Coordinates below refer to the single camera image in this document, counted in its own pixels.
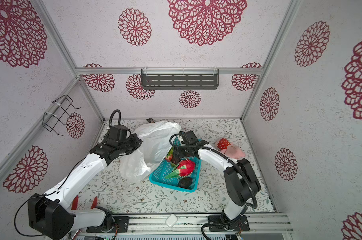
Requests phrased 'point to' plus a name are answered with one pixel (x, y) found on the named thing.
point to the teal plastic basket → (159, 177)
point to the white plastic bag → (157, 139)
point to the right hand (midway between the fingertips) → (177, 150)
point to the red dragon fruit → (185, 168)
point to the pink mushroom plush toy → (225, 148)
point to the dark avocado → (185, 182)
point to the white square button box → (171, 220)
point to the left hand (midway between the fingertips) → (143, 140)
